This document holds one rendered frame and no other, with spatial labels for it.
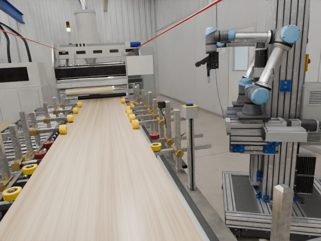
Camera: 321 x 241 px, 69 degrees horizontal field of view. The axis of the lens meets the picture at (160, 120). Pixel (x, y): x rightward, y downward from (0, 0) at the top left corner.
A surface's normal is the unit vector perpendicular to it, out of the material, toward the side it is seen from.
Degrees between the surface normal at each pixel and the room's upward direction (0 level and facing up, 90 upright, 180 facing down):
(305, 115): 90
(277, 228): 90
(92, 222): 0
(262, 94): 97
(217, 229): 0
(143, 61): 90
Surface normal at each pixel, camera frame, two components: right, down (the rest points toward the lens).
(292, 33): -0.05, 0.12
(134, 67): 0.22, 0.22
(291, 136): -0.22, 0.25
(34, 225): -0.05, -0.97
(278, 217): -0.97, 0.11
